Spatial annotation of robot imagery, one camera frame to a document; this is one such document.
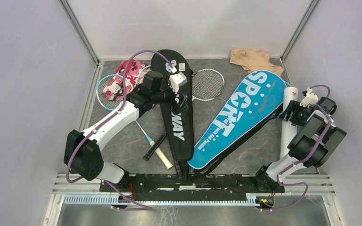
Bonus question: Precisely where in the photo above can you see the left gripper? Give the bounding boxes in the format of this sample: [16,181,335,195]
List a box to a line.
[151,76,188,115]

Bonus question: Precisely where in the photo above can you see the white shuttlecock tube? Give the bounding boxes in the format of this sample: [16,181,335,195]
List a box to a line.
[280,87,298,159]

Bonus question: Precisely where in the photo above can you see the black Crossway racket cover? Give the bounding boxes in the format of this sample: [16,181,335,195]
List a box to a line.
[151,49,195,161]

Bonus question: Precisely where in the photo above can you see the white racket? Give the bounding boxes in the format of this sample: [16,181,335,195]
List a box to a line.
[136,65,168,164]
[192,68,224,101]

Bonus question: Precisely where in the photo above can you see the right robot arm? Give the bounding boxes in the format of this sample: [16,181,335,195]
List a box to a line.
[253,97,347,192]

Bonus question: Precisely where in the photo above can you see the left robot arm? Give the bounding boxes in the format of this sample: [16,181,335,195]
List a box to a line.
[64,71,191,192]

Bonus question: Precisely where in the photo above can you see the blue Sport racket cover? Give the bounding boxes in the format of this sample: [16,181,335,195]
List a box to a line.
[188,70,287,170]

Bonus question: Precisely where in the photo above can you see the beige cloth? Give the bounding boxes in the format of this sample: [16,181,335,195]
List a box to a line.
[230,48,284,77]

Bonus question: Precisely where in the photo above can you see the pink camouflage cloth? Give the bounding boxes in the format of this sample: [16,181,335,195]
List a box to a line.
[114,60,148,105]

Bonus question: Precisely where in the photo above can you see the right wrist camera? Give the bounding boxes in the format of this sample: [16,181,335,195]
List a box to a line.
[300,87,319,107]

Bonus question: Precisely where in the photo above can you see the blue frame badminton racket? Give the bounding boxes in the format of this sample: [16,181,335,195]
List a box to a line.
[96,74,173,170]

